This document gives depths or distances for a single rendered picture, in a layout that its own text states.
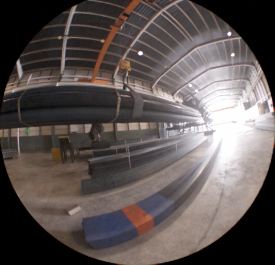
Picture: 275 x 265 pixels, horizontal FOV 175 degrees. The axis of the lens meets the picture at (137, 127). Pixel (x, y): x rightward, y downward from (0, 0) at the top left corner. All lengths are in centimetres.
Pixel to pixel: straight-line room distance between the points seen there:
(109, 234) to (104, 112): 113
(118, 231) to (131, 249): 20
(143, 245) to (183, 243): 27
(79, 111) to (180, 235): 143
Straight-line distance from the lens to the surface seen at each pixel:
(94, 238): 72
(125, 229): 71
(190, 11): 1055
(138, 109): 123
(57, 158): 436
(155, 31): 1012
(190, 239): 84
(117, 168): 162
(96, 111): 105
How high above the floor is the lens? 76
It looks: 6 degrees up
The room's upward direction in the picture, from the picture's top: 7 degrees counter-clockwise
